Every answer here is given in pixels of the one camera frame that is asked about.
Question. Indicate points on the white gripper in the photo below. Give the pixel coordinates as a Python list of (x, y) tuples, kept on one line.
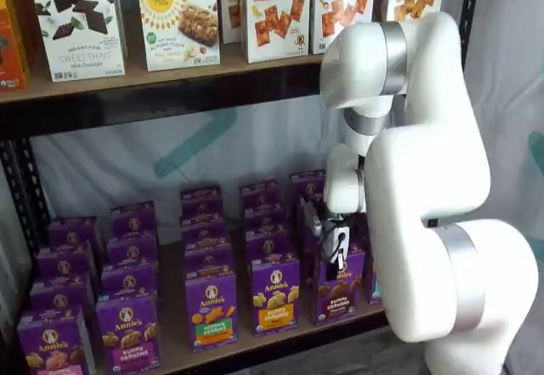
[(336, 223)]

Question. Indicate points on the purple box brown patch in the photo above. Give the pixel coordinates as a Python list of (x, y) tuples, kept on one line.
[(307, 183), (340, 298)]

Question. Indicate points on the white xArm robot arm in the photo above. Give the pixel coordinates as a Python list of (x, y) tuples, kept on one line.
[(425, 158)]

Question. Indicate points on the purple box teal patch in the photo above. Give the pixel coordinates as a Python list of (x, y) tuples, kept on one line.
[(375, 281)]

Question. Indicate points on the purple box orange patch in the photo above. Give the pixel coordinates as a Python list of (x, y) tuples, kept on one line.
[(259, 196), (276, 298), (268, 243), (264, 219)]

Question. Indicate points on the purple box violet patch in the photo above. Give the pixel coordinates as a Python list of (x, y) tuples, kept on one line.
[(127, 332), (127, 279), (132, 219), (132, 249)]

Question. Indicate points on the pretzel crackers cheddar box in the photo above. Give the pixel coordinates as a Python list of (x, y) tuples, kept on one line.
[(231, 5), (276, 13)]

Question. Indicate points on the black metal shelf rack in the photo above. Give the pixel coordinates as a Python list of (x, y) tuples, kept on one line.
[(127, 115)]

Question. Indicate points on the pretzel crackers sea salt box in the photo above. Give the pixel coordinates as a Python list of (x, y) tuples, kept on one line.
[(340, 5)]

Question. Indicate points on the purple box pink patch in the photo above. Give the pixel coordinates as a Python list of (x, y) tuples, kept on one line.
[(72, 232), (53, 345), (64, 260), (59, 292)]

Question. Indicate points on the yellow almond flour bars box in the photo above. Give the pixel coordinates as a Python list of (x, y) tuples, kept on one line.
[(178, 26)]

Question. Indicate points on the white Sweet Thins box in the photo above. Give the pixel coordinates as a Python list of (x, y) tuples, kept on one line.
[(74, 22)]

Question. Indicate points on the orange snack box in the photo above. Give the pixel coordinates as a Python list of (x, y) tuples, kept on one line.
[(10, 43)]

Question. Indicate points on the teal tape strip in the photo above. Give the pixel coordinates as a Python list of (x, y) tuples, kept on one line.
[(200, 141), (537, 149)]

